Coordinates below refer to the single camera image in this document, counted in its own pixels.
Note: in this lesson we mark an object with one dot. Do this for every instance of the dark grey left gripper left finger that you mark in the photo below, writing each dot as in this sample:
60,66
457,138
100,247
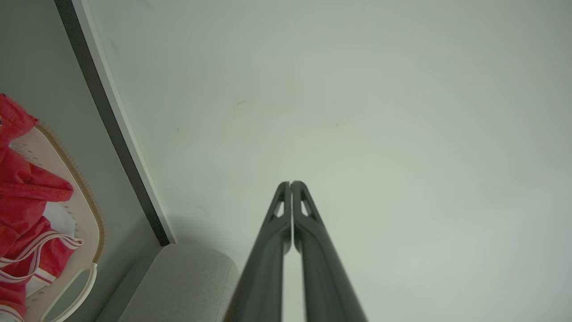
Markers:
263,268

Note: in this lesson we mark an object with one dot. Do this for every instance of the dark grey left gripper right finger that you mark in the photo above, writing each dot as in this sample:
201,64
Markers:
324,277

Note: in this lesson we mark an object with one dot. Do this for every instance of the red clothing with white stripes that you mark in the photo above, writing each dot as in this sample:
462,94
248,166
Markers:
22,188

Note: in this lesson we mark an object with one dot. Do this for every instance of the beige laundry basket brown rim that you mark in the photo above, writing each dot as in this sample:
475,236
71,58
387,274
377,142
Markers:
82,214

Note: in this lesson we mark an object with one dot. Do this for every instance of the grey fabric sofa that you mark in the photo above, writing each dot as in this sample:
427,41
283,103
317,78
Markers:
178,286

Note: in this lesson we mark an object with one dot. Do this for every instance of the white and black baseboard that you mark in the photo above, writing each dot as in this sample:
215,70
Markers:
114,120

